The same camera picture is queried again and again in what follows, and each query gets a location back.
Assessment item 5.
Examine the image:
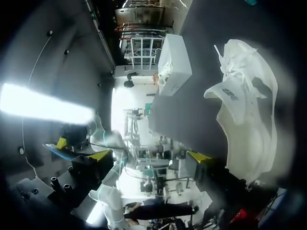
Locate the white shoebox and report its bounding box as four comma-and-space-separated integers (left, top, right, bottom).
157, 33, 194, 96

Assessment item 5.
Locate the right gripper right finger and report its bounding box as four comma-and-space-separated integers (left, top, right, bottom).
186, 150, 251, 193

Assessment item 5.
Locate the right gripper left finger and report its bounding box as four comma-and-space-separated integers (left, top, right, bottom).
47, 148, 114, 212

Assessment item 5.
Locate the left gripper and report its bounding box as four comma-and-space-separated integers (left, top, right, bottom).
55, 124, 90, 150

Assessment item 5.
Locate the white sneaker with dark patches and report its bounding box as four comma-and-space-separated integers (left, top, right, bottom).
203, 38, 279, 190

